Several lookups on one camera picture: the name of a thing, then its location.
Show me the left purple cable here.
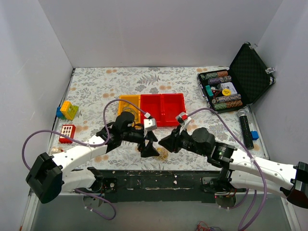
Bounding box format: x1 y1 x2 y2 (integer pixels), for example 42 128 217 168
22 99 151 221

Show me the red plastic bin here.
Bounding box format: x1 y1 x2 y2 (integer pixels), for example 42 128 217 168
140 94 163 127
161 93 186 127

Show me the small blue toy block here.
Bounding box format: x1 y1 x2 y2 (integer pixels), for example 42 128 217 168
251 131 259 141

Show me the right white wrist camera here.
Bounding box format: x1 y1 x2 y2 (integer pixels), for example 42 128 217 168
176 112 192 134

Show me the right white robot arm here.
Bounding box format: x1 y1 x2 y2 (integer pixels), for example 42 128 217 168
159 128 308 208

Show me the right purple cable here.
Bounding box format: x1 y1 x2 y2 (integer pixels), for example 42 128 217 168
185 107 268 231

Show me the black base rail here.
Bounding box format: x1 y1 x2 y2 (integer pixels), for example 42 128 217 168
72 169 265 204

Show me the purple cable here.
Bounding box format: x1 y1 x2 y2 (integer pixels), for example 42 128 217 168
185 107 268 231
22 99 151 221

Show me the yellow green blue block stack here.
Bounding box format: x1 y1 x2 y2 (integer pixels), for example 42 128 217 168
56 101 79 120

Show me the wire bundle on floor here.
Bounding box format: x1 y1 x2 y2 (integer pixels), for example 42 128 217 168
195 220 223 231

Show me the floral table mat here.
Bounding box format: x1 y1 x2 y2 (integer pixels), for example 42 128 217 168
45 66 268 171

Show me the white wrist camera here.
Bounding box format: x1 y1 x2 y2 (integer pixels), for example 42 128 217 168
176 112 192 134
143 112 157 137

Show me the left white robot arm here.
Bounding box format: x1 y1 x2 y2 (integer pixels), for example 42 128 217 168
26 112 159 204

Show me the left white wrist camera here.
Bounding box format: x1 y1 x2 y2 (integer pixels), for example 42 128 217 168
143 112 157 137

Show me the small red white toy block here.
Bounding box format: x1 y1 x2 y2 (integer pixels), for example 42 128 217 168
50 148 64 155

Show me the black microphone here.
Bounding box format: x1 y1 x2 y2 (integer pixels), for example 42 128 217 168
237 109 254 150

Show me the black poker chip case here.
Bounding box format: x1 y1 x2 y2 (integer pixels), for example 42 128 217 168
197 42 275 113

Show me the aluminium frame rail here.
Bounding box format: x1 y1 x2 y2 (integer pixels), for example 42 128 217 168
20 192 86 231

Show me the red white window block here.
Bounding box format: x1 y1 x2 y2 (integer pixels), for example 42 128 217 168
59 124 76 143

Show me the yellow plastic bin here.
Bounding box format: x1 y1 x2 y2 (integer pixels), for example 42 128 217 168
118 95 141 123

